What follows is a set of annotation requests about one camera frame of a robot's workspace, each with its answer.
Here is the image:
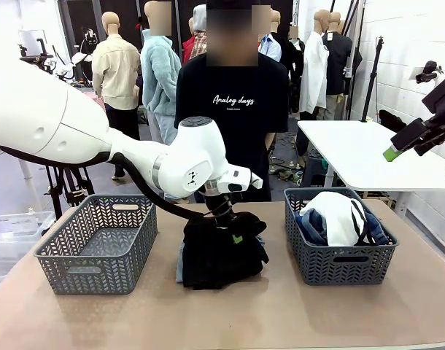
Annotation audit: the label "dark grey storage crate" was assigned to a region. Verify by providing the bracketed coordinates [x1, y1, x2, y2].
[297, 144, 335, 189]

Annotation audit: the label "black garment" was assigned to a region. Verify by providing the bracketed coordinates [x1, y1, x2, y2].
[181, 211, 270, 292]

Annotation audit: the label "mannequin in plaid hooded shirt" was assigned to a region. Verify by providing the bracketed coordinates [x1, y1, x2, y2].
[182, 4, 209, 65]

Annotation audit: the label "grey perforated plastic basket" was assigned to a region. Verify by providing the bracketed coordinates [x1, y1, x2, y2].
[283, 187, 399, 287]
[33, 193, 158, 295]

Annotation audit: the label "mannequin in light blue fleece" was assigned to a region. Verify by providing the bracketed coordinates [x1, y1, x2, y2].
[140, 0, 182, 147]

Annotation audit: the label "person in black printed T-shirt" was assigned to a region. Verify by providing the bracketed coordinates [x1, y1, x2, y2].
[174, 0, 290, 203]

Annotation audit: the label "clear plastic storage bin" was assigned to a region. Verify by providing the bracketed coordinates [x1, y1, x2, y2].
[0, 210, 56, 292]

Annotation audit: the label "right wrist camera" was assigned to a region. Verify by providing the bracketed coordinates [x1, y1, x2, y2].
[414, 61, 444, 84]

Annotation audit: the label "dark blue denim jeans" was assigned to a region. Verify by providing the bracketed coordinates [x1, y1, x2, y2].
[294, 207, 390, 246]

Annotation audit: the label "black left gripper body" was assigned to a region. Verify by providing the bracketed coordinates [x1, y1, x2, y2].
[204, 192, 240, 229]

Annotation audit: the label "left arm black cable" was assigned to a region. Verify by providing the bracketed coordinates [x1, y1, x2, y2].
[0, 144, 216, 222]

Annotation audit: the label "white shorts with black trim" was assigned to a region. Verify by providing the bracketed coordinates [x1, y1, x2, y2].
[298, 191, 376, 248]

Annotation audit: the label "black light stand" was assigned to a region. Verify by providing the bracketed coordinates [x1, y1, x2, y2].
[360, 36, 386, 123]

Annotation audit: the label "black camera tripod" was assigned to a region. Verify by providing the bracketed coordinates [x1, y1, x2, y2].
[18, 38, 96, 219]

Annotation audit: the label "mannequin in cream jacket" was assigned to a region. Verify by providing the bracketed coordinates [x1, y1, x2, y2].
[91, 11, 143, 182]

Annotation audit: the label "black bag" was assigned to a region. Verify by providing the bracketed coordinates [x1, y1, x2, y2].
[378, 109, 408, 134]

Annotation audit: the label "mannequin in white shirt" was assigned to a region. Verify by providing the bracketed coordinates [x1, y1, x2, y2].
[298, 9, 331, 121]

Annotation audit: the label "large white table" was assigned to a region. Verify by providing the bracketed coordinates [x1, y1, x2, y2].
[297, 120, 445, 193]

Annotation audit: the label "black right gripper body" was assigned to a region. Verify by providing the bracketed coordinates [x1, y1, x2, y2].
[414, 72, 445, 157]

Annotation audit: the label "mannequin in pale blue shirt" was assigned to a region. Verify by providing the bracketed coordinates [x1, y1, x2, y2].
[258, 9, 283, 63]

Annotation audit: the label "mannequin in dark outfit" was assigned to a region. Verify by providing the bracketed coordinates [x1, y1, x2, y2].
[280, 25, 306, 114]

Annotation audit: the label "mannequin in black jacket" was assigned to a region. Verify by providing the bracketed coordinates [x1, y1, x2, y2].
[322, 11, 364, 121]

